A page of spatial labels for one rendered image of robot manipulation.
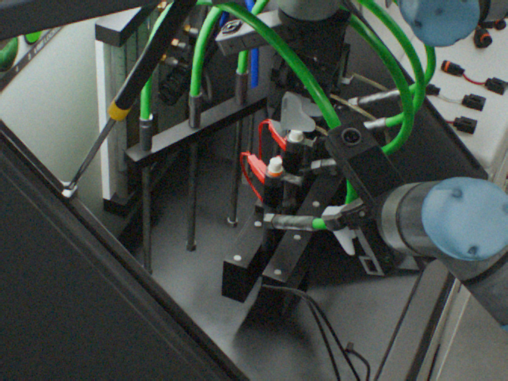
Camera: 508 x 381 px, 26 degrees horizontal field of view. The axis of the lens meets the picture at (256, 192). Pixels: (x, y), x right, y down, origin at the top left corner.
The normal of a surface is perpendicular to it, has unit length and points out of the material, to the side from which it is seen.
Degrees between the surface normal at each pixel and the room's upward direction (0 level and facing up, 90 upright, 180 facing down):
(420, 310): 0
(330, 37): 90
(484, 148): 0
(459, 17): 90
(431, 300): 0
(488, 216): 45
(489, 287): 83
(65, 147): 90
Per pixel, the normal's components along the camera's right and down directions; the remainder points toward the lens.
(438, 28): 0.18, 0.69
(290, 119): -0.39, 0.66
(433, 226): -0.93, 0.18
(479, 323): 0.06, -0.72
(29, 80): 0.92, 0.31
